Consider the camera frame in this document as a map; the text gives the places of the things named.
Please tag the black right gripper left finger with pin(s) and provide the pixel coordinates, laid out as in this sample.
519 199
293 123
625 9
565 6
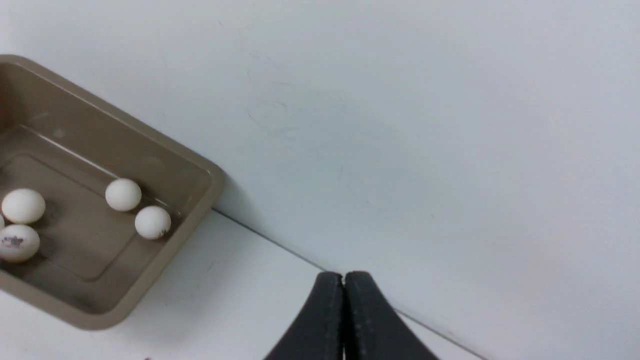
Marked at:
316 332

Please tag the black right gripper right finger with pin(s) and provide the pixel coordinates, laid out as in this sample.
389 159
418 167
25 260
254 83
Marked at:
373 329

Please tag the white ball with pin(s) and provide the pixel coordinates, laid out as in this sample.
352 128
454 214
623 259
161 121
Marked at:
18 243
23 206
123 194
152 222

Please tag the taupe plastic rectangular bin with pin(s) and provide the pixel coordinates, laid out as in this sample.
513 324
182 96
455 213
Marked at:
92 268

